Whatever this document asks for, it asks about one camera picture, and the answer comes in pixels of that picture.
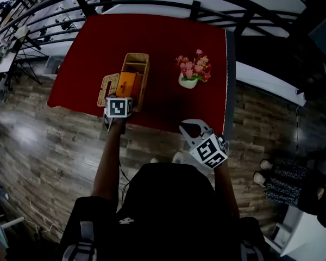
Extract grey shoulder strap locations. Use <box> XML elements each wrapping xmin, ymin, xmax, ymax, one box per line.
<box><xmin>240</xmin><ymin>240</ymin><xmax>263</xmax><ymax>261</ymax></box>
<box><xmin>61</xmin><ymin>221</ymin><xmax>96</xmax><ymax>261</ymax></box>

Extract thin black cable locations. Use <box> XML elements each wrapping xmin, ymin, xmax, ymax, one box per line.
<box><xmin>118</xmin><ymin>156</ymin><xmax>132</xmax><ymax>209</ymax></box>

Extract cluttered work table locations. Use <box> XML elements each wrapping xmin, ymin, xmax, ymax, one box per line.
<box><xmin>0</xmin><ymin>26</ymin><xmax>30</xmax><ymax>77</ymax></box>

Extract person's black shirt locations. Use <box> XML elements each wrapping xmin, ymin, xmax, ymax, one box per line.
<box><xmin>59</xmin><ymin>161</ymin><xmax>270</xmax><ymax>261</ymax></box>

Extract white desk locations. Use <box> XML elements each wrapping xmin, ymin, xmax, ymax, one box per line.
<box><xmin>279</xmin><ymin>205</ymin><xmax>326</xmax><ymax>258</ymax></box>

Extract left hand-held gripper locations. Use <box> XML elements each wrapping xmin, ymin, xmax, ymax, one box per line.
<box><xmin>103</xmin><ymin>96</ymin><xmax>134</xmax><ymax>133</ymax></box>

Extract black metal railing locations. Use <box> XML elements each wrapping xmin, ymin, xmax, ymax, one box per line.
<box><xmin>0</xmin><ymin>0</ymin><xmax>326</xmax><ymax>97</ymax></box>

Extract orange box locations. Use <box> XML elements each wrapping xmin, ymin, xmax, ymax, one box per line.
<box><xmin>115</xmin><ymin>71</ymin><xmax>145</xmax><ymax>99</ymax></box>

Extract pink flowers in white pot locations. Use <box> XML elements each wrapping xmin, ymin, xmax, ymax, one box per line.
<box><xmin>175</xmin><ymin>49</ymin><xmax>212</xmax><ymax>89</ymax></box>

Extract wicker basket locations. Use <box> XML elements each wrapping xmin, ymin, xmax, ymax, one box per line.
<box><xmin>121</xmin><ymin>52</ymin><xmax>150</xmax><ymax>113</ymax></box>

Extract red tablecloth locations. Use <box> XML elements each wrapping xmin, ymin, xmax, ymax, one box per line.
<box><xmin>46</xmin><ymin>13</ymin><xmax>228</xmax><ymax>135</ymax></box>

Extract woven wicker lid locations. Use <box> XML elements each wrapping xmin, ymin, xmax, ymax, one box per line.
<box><xmin>97</xmin><ymin>73</ymin><xmax>121</xmax><ymax>108</ymax></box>

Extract person's left forearm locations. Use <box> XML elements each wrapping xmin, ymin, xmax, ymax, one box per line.
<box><xmin>91</xmin><ymin>118</ymin><xmax>126</xmax><ymax>201</ymax></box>

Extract person's right forearm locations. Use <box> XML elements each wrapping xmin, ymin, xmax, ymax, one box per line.
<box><xmin>213</xmin><ymin>159</ymin><xmax>240</xmax><ymax>220</ymax></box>

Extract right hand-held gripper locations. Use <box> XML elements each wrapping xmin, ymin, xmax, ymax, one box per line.
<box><xmin>178</xmin><ymin>119</ymin><xmax>229</xmax><ymax>170</ymax></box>

